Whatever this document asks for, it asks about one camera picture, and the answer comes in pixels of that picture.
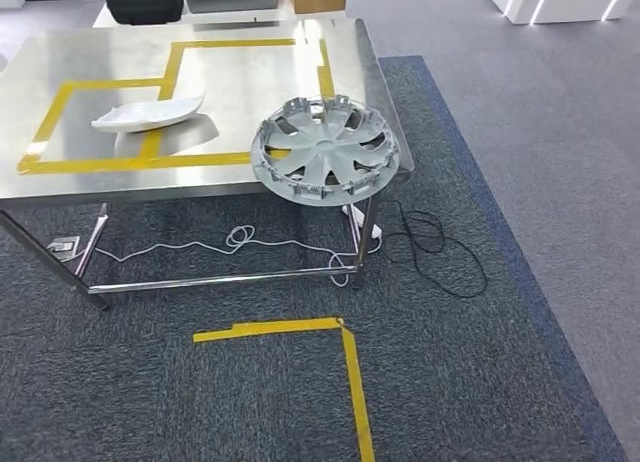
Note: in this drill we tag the grey plastic wheel hubcap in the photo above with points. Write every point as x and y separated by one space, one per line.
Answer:
320 148

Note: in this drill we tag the stainless steel workbench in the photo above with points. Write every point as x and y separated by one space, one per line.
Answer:
225 81

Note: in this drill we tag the white plastic cover part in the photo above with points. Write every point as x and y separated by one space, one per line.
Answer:
150 114

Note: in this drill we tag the yellow tape on workbench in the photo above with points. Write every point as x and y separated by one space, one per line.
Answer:
100 164

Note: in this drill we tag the white power strip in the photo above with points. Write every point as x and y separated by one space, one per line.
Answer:
372 230

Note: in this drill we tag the yellow floor tape outline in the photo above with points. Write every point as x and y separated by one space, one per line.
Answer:
350 366

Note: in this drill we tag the black carry case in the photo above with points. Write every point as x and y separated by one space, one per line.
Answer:
145 5

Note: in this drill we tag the white lit plinth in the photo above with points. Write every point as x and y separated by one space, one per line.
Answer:
520 2

